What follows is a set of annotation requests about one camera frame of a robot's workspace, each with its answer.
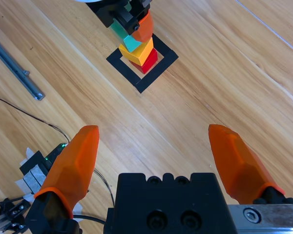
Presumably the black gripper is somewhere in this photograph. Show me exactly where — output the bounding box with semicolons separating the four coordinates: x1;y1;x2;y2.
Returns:
86;0;154;44

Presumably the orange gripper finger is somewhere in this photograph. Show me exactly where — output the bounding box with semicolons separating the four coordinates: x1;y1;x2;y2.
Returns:
208;124;293;205
25;124;100;234

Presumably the black cable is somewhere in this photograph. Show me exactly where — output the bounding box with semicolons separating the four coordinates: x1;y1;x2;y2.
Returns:
72;214;107;225

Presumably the black box with green LED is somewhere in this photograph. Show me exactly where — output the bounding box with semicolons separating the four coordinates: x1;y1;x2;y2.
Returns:
19;142;72;177

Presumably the thin wire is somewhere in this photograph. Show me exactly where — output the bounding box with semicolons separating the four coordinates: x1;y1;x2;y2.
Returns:
0;94;116;208

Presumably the black tape square outline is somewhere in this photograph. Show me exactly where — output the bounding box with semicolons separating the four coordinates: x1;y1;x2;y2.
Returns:
106;33;179;94

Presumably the white tape piece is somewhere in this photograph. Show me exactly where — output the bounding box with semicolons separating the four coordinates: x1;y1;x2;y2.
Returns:
15;168;49;196

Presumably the yellow wooden cube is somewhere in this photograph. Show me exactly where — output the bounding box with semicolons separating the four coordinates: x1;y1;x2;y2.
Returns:
118;38;154;67

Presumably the red wooden cube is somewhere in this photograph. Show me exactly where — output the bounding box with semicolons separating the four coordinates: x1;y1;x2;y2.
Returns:
129;48;159;75

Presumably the aluminium rail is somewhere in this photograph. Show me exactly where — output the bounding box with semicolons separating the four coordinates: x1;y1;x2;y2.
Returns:
0;28;46;101

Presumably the black bracket with screws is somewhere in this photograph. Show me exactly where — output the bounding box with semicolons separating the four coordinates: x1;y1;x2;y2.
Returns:
0;197;32;232

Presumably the green wooden cube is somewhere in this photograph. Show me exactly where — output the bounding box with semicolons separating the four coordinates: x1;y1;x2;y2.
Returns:
109;18;143;53

